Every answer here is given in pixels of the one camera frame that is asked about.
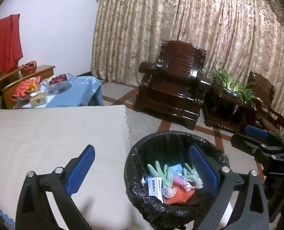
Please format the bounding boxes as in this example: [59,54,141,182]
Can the green rubber glove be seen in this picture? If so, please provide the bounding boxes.
[147,160,173,188]
[181,163,203,189]

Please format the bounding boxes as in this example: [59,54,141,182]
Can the pink face mask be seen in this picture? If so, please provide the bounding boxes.
[173,174,195,192]

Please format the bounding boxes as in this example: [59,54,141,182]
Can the white blue medicine box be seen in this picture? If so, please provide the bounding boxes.
[147,177,165,203]

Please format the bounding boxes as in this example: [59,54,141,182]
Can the orange mesh trash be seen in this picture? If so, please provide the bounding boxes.
[164,184,195,205]

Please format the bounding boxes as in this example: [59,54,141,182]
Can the black trash bin with bag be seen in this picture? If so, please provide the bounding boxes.
[124,131,230,229]

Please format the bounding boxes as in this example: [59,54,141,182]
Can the dark wooden armchair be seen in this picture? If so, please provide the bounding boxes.
[135,40,211,130]
[248,71,284,133]

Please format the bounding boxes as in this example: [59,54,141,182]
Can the blue sachet packet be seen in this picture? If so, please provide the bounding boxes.
[171,164,183,177]

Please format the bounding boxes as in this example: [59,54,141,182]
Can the dark wooden side table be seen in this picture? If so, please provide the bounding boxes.
[202,85,256,132]

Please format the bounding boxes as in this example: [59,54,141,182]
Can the green potted plant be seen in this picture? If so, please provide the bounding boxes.
[210,69,257,108]

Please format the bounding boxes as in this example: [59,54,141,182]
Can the blue tablecloth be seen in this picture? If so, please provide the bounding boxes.
[36,76,104,108]

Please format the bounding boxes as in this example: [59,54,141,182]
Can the beige tissue box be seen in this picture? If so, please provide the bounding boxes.
[29,91,47,108]

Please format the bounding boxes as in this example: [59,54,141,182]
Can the glass fruit bowl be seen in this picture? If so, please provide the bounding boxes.
[41,73,73,95]

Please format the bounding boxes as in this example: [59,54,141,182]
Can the red snack bag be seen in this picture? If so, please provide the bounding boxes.
[10,76,41,101]

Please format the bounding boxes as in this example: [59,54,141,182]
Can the beige patterned curtain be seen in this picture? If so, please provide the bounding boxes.
[91,0,284,136]

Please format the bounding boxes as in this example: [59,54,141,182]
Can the wooden side cabinet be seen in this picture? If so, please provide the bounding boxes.
[1,65,55,109]

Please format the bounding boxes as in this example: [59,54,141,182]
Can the light wooden chair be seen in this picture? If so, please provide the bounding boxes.
[0,66,23,111]

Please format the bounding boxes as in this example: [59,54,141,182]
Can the red cloth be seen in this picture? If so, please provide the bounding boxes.
[0,14,23,73]

